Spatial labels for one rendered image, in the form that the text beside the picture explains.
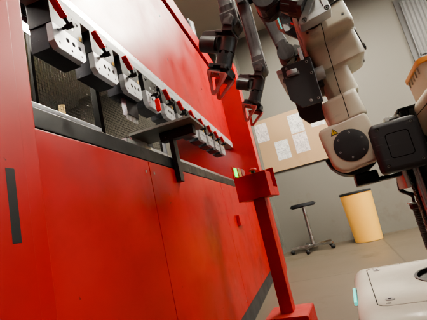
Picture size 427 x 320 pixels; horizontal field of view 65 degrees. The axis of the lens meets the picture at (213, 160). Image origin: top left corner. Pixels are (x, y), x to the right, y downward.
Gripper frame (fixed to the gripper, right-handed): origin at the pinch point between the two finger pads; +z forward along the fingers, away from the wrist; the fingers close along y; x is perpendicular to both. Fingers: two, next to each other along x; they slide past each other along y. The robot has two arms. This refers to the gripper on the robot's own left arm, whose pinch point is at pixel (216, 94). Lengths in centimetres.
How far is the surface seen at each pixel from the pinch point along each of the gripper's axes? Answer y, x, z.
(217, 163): -228, -83, 17
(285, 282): -60, 28, 69
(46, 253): 67, 10, 41
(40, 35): 34, -45, -3
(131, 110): -14.6, -43.9, 7.7
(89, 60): 13.7, -44.2, -3.0
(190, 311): -3, 6, 73
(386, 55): -421, 61, -191
